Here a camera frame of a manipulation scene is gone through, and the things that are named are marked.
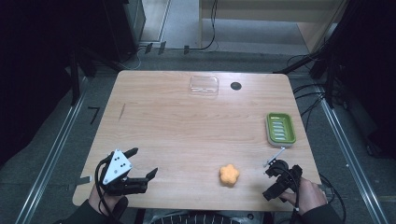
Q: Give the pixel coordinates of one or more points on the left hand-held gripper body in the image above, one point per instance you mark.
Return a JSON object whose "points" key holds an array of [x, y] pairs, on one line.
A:
{"points": [[116, 168]]}

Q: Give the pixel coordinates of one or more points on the person's left hand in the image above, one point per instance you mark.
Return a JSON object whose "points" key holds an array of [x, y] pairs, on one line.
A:
{"points": [[104, 202]]}

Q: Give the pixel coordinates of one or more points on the orange flower-shaped soap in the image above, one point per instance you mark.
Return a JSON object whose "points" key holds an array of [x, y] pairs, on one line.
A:
{"points": [[229, 175]]}

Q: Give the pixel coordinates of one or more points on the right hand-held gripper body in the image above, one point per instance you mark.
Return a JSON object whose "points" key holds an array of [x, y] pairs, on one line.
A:
{"points": [[285, 177]]}

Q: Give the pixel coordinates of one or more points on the black round table grommet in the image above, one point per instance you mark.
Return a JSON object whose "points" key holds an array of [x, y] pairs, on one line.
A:
{"points": [[236, 86]]}

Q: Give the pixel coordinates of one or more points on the person's right hand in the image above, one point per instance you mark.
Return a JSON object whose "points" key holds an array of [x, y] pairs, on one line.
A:
{"points": [[309, 196]]}

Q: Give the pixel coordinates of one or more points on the light wooden shelf unit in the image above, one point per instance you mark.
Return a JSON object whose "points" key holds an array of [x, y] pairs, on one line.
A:
{"points": [[267, 12]]}

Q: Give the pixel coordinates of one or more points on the green soap dish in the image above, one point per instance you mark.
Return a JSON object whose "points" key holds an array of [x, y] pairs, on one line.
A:
{"points": [[280, 129]]}

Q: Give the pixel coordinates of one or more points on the dark cabinet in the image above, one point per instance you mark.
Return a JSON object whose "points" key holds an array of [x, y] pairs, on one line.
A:
{"points": [[126, 28]]}

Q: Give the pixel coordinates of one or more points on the black metal stand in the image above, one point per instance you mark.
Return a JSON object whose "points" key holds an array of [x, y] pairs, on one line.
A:
{"points": [[327, 71], [74, 77]]}

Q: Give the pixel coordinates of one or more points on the metal floor rail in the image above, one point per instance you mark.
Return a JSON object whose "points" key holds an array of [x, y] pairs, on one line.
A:
{"points": [[51, 155], [351, 155]]}

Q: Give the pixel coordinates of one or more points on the black power plug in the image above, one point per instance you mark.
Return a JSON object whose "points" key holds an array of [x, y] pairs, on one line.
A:
{"points": [[148, 48]]}

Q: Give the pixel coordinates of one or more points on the clear plastic container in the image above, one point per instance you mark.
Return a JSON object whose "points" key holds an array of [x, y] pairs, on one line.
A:
{"points": [[204, 85]]}

